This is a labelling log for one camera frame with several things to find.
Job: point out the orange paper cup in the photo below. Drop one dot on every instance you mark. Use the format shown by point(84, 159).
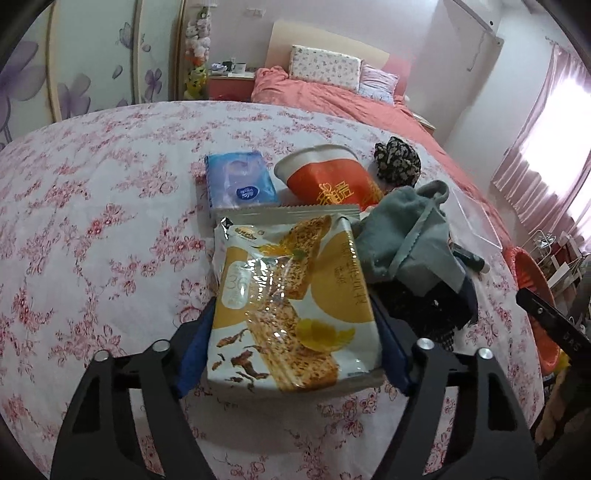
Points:
point(332, 180)

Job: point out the bed with salmon duvet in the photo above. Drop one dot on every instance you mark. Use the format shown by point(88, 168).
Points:
point(332, 101)

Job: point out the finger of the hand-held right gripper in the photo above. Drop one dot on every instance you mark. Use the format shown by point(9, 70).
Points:
point(554, 323)

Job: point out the wooden-top nightstand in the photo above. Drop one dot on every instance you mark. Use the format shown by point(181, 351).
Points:
point(425, 122)

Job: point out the cream and pink headboard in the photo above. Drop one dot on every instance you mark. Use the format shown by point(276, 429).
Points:
point(286, 34)

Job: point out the grey-green cloth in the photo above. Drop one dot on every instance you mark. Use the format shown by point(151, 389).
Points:
point(406, 230)

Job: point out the floral pillow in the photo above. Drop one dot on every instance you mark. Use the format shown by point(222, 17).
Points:
point(323, 67)

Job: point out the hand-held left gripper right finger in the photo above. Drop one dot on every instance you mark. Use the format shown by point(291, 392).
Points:
point(395, 351)

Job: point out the floral glass wardrobe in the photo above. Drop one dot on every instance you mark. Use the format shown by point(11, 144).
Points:
point(92, 55)

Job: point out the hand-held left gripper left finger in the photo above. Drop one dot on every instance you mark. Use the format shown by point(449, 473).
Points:
point(196, 351)

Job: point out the clear plastic sheet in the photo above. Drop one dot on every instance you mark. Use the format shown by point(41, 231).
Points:
point(475, 217)

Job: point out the yellow snack packet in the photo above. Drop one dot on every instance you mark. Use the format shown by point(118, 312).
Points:
point(286, 300)

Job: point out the pink floral tablecloth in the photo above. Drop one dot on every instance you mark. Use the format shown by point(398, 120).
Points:
point(115, 207)

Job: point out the white mug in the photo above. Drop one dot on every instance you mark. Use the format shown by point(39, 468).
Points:
point(237, 68)

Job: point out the blue tissue pack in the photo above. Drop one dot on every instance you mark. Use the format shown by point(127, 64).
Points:
point(240, 177)

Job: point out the striped pillow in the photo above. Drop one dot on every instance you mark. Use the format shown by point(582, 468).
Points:
point(378, 83)

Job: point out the orange plastic basket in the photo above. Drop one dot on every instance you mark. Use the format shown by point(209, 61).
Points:
point(531, 277)

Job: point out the yellow-green plush toy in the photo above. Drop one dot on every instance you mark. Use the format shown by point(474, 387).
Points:
point(196, 83)

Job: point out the black marker pen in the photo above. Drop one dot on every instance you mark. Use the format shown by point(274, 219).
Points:
point(468, 259)

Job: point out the white air conditioner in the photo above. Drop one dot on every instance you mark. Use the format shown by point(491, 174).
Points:
point(475, 18)

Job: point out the pink curtain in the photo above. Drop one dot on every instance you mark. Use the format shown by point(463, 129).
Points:
point(545, 138)

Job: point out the dark cloth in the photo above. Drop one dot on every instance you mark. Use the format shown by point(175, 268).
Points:
point(429, 316)

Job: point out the black floral scrunchie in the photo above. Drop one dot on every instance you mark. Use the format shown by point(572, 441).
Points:
point(397, 159)

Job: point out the pink nightstand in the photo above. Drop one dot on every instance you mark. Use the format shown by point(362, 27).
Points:
point(228, 87)

